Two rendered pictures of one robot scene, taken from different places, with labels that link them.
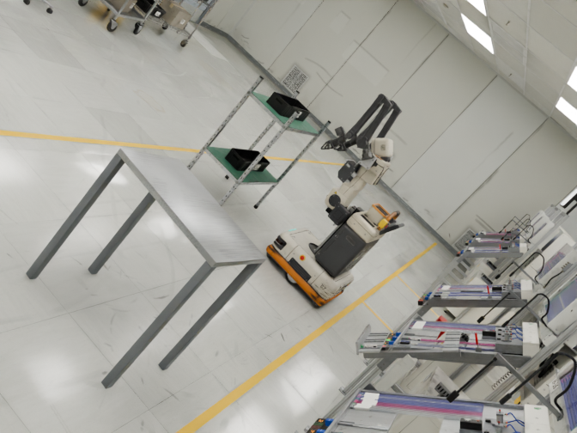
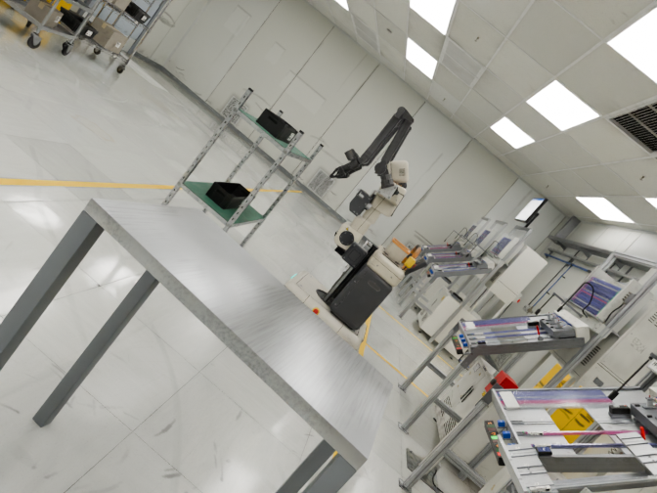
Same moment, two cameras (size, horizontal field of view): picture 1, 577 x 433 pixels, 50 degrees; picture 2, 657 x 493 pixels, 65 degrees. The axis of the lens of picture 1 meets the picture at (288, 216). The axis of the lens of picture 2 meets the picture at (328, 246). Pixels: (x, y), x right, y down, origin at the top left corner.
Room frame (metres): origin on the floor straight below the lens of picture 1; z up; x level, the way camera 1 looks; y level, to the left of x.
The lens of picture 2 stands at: (1.54, 0.53, 1.17)
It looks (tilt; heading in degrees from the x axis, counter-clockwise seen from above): 9 degrees down; 349
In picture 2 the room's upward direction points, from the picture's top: 40 degrees clockwise
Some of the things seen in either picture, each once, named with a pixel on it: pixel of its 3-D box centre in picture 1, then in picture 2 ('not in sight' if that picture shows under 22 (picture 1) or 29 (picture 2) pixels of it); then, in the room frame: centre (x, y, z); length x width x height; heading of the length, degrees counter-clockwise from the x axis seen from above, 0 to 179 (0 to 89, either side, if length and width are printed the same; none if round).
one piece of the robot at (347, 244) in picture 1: (352, 236); (368, 279); (5.07, -0.52, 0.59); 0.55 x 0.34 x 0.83; 167
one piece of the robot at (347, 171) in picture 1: (352, 170); (364, 201); (5.15, -0.14, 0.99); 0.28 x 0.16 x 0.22; 167
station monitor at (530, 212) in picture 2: (575, 199); (532, 213); (8.05, -2.50, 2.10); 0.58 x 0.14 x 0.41; 167
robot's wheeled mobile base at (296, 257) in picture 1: (312, 264); (321, 314); (5.09, -0.43, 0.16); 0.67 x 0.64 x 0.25; 77
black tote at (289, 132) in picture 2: (289, 106); (280, 128); (5.33, 0.62, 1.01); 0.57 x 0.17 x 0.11; 167
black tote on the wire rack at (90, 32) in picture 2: (148, 5); (77, 23); (8.37, 3.34, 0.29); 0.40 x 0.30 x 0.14; 167
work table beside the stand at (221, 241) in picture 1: (145, 265); (159, 429); (2.64, 0.35, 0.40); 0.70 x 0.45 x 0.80; 70
